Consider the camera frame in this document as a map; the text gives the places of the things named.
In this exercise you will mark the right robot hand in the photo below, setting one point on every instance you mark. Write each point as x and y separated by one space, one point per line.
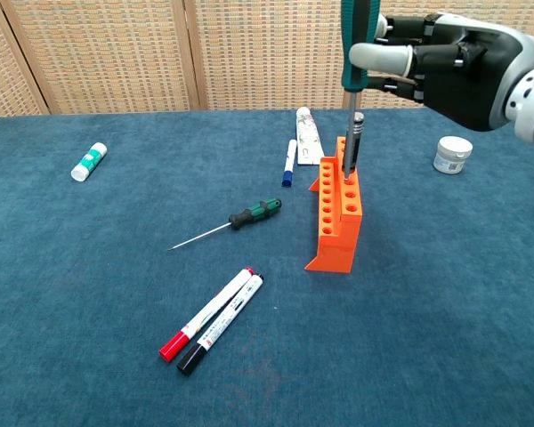
463 80

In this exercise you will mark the teal black screwdriver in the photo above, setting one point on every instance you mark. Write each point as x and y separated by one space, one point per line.
358 22

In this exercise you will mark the silver black precision screwdriver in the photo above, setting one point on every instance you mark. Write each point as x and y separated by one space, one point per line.
355 138

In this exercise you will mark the orange tool holder rack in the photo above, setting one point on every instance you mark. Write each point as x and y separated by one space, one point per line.
334 255

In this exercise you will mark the small white jar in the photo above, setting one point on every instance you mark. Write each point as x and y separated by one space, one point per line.
451 155

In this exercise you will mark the white printed tube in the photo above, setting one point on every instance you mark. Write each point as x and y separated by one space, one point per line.
307 138

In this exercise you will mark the blue cap white marker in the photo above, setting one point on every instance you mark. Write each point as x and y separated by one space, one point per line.
289 160

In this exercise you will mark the woven wooden folding screen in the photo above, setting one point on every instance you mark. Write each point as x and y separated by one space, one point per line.
271 53

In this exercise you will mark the green black screwdriver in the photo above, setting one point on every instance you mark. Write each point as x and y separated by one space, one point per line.
256 212

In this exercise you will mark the red cap white marker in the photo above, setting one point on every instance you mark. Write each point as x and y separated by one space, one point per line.
213 311

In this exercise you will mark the black cap white marker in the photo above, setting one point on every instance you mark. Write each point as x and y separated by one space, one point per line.
224 327

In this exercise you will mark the green white glue stick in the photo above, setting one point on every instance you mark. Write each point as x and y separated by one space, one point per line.
89 161

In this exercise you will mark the blue table cloth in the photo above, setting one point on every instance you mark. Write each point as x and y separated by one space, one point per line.
71 267

